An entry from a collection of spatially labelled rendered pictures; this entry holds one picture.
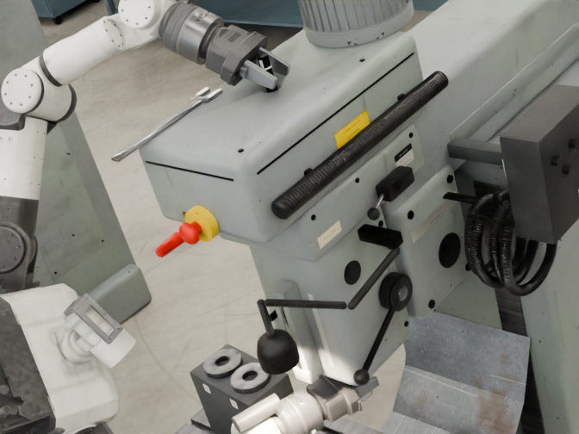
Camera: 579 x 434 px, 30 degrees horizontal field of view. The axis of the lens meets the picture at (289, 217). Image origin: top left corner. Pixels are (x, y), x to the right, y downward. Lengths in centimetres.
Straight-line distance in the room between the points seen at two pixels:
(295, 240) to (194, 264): 337
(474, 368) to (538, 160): 75
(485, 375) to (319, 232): 78
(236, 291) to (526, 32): 284
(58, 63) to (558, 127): 86
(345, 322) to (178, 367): 264
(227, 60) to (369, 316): 54
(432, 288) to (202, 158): 61
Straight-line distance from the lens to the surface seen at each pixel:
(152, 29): 186
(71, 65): 193
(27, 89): 193
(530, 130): 186
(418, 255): 203
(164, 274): 517
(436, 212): 205
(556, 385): 244
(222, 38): 183
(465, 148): 204
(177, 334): 472
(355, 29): 190
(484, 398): 246
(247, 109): 178
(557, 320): 232
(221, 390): 242
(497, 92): 219
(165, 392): 443
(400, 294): 199
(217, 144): 170
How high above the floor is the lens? 260
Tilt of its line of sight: 29 degrees down
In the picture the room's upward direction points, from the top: 17 degrees counter-clockwise
